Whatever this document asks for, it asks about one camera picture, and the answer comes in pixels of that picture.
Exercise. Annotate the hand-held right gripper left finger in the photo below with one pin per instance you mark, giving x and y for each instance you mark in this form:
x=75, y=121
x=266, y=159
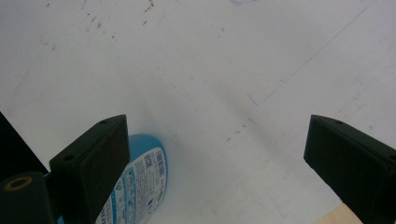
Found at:
x=90, y=168

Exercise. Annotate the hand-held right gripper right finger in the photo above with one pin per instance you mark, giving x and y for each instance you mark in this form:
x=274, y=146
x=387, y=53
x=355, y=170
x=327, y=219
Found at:
x=351, y=168

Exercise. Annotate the white sheet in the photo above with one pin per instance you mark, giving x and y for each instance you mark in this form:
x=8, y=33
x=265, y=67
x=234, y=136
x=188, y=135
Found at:
x=199, y=62

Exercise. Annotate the light wooden table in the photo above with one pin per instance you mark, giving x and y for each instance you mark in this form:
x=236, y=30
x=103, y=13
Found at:
x=339, y=216

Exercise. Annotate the blue bottle with white cap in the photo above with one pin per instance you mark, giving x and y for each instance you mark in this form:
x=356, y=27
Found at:
x=143, y=174

